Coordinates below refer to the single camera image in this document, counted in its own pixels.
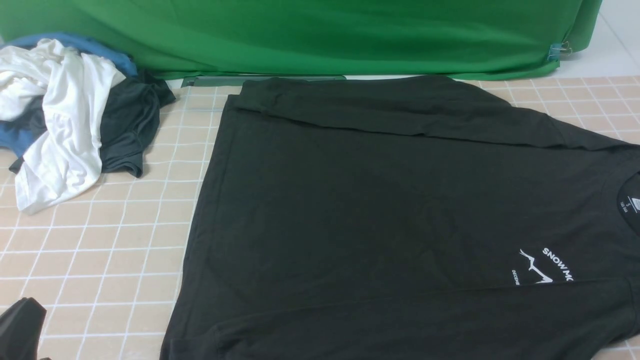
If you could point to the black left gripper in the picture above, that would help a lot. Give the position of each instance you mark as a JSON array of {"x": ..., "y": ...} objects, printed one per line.
[{"x": 20, "y": 330}]

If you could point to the dark gray long-sleeve shirt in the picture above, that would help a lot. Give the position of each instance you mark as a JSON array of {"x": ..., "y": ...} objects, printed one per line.
[{"x": 406, "y": 219}]

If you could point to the white shirt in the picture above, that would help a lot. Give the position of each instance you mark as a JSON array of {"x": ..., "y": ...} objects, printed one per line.
[{"x": 64, "y": 161}]

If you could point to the blue garment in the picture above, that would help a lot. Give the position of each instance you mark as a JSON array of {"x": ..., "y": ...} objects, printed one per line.
[{"x": 100, "y": 50}]

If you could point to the dark gray crumpled garment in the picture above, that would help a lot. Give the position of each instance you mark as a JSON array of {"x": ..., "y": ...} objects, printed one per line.
[{"x": 130, "y": 122}]

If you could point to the green backdrop cloth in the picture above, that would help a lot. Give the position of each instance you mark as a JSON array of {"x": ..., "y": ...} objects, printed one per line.
[{"x": 479, "y": 40}]

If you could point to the binder clip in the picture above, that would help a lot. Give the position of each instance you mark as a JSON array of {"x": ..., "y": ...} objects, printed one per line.
[{"x": 559, "y": 51}]

